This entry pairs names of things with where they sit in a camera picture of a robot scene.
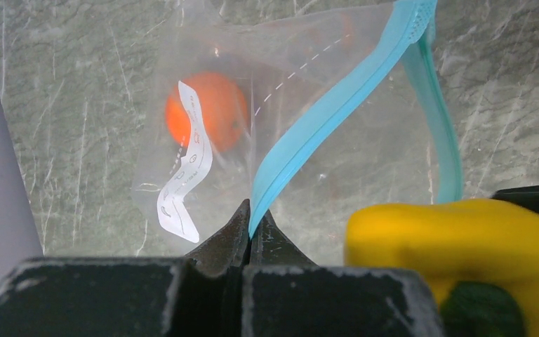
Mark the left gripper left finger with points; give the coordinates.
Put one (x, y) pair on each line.
(198, 294)

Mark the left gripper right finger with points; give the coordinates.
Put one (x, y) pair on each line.
(285, 294)

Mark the clear zip bag blue zipper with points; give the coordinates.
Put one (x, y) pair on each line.
(346, 111)

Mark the orange fruit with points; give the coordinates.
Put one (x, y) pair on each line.
(224, 110)

